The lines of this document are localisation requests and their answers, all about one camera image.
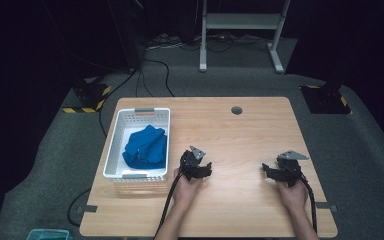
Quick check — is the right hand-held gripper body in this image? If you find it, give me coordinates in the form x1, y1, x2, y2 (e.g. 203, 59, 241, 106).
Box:
275, 150, 310, 188

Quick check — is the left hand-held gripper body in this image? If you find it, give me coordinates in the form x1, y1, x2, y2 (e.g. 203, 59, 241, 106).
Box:
179, 145, 207, 181

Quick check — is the blue printed t-shirt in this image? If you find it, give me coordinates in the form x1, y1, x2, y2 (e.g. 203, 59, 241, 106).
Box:
122, 124, 168, 170

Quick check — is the white plastic basket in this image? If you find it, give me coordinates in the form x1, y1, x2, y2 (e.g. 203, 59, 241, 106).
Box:
102, 107, 172, 184

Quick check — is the person's left hand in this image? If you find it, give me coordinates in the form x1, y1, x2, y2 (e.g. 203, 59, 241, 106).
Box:
173, 168, 204, 208

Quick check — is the person's right hand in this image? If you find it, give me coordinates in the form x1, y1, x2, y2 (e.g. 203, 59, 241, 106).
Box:
275, 179, 310, 212

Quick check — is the black base with yellow stripes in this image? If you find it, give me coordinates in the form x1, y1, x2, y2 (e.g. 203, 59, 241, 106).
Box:
299, 83, 353, 115
62, 78, 113, 114

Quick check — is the teal plastic box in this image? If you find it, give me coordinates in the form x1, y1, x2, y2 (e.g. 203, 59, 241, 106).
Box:
25, 228, 73, 240

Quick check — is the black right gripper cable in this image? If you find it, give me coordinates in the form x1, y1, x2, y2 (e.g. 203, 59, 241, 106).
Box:
298, 176, 318, 234

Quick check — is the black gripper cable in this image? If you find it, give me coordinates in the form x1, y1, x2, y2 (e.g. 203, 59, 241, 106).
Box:
152, 171, 185, 240
298, 176, 318, 234

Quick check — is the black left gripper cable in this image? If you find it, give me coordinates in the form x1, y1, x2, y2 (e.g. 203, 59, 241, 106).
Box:
152, 171, 185, 240

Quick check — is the grey table edge bracket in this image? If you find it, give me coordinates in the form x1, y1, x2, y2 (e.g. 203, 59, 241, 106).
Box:
76, 204, 98, 214
315, 201, 338, 213

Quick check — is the black floor cable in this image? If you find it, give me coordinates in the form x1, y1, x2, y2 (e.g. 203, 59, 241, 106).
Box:
135, 59, 176, 98
98, 68, 140, 138

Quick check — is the bundle of floor cables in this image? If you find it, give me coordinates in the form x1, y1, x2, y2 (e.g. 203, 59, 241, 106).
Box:
144, 31, 271, 53

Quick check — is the black looped cable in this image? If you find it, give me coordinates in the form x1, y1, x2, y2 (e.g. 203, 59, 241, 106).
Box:
67, 188, 92, 228

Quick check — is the white metal stand frame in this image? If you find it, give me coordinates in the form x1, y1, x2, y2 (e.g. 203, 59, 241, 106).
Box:
198, 0, 292, 74

